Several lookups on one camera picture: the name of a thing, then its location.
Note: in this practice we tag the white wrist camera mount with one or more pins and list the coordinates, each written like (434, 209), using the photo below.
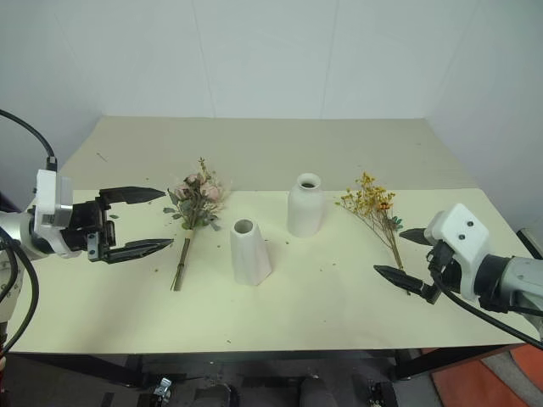
(46, 193)
(460, 231)

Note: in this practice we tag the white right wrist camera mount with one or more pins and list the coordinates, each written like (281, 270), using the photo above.
(460, 231)

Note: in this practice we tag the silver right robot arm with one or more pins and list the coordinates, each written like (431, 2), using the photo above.
(515, 277)

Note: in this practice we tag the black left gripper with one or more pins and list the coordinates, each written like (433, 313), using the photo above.
(87, 222)

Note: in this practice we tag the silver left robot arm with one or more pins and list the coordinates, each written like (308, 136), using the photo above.
(12, 226)

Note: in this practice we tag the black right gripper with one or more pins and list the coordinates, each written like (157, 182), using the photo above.
(449, 275)

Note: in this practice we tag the yellow dried flower bunch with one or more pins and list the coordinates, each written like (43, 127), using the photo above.
(373, 201)

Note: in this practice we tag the black metal table frame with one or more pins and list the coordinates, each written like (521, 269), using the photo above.
(85, 364)

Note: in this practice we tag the black object at table side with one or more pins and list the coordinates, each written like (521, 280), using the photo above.
(531, 241)

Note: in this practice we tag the white angular ceramic vase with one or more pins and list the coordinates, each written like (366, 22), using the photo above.
(249, 254)

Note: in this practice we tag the orange floor mat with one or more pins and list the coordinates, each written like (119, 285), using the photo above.
(496, 377)

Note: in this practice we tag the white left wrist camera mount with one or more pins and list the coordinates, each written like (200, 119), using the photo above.
(46, 193)

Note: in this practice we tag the silver metal clamp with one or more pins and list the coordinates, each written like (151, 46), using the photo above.
(162, 388)

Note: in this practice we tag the white bottle-shaped ceramic vase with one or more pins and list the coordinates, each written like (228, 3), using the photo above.
(305, 210)

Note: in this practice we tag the pink rose flower bouquet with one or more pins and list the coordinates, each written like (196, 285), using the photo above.
(196, 199)

